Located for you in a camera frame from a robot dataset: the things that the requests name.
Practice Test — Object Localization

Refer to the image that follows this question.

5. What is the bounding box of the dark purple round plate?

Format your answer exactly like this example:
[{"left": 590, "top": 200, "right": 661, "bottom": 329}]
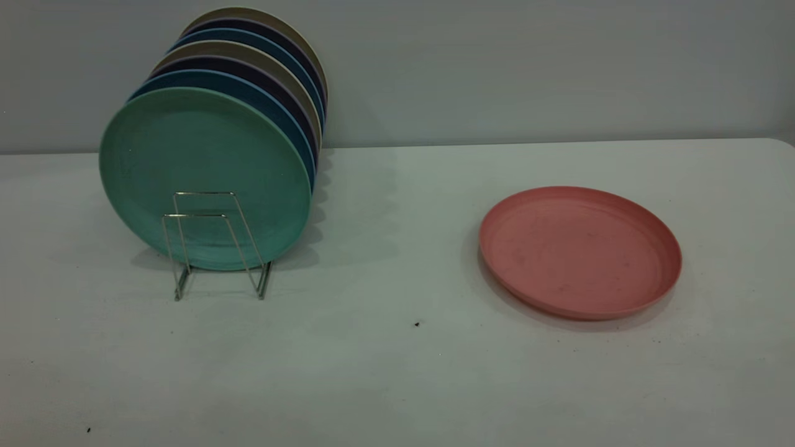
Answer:
[
  {"left": 180, "top": 17, "right": 328, "bottom": 109},
  {"left": 148, "top": 55, "right": 320, "bottom": 168}
]

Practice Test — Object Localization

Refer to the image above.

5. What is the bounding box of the pink round plastic plate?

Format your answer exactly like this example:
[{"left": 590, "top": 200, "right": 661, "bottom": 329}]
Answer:
[{"left": 479, "top": 186, "right": 683, "bottom": 322}]

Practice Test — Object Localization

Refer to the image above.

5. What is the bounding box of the green round plastic plate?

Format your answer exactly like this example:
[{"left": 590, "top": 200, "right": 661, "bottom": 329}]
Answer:
[{"left": 99, "top": 86, "right": 312, "bottom": 272}]

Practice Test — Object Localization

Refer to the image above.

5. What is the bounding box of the beige round plastic plate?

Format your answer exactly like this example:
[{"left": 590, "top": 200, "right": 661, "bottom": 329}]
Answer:
[
  {"left": 180, "top": 6, "right": 329, "bottom": 100},
  {"left": 151, "top": 40, "right": 324, "bottom": 150}
]

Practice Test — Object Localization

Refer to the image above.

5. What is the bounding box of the metal wire plate rack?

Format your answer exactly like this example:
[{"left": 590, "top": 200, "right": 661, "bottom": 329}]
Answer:
[{"left": 161, "top": 191, "right": 274, "bottom": 302}]

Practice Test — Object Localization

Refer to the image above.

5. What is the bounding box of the blue round plastic plate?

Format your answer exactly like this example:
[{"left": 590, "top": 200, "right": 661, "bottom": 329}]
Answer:
[
  {"left": 166, "top": 27, "right": 326, "bottom": 125},
  {"left": 127, "top": 68, "right": 317, "bottom": 194}
]

